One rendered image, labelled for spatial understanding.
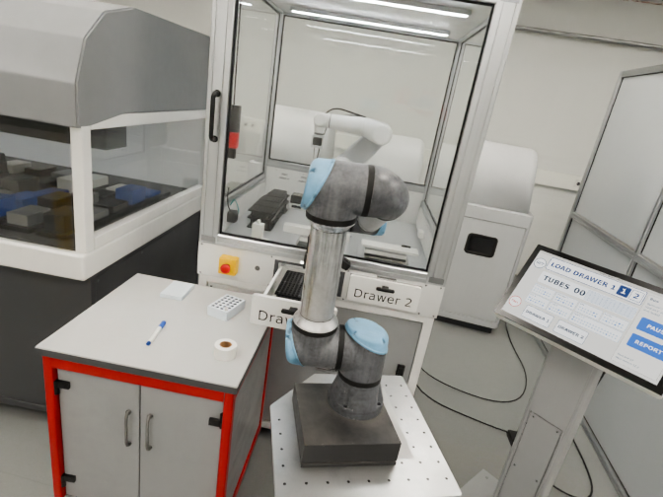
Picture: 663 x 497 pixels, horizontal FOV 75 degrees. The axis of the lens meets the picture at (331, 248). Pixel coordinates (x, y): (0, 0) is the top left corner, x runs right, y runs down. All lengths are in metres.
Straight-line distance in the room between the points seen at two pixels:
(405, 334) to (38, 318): 1.52
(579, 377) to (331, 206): 1.12
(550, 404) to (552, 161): 3.59
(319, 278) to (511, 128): 4.11
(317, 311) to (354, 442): 0.33
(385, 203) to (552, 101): 4.19
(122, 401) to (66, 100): 0.98
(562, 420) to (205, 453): 1.22
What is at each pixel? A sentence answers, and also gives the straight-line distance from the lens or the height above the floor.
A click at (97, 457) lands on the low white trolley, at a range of 1.78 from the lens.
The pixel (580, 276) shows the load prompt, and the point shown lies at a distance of 1.68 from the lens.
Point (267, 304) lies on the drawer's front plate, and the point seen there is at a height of 0.90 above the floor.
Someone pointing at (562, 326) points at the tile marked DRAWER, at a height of 1.01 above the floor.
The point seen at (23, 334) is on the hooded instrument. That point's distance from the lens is 2.25.
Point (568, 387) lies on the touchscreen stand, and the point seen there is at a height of 0.79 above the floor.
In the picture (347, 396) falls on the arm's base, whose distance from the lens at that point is 1.18.
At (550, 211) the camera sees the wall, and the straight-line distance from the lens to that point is 5.18.
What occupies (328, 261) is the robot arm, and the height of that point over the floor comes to 1.24.
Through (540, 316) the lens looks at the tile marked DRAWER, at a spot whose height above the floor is 1.01.
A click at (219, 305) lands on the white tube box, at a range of 1.68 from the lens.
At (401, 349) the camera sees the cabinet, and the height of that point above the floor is 0.62.
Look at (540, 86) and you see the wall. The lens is 4.99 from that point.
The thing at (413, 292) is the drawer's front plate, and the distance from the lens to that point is 1.76.
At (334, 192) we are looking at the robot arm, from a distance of 0.91.
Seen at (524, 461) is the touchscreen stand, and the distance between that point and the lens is 1.96.
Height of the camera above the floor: 1.60
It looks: 20 degrees down
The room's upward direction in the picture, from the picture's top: 9 degrees clockwise
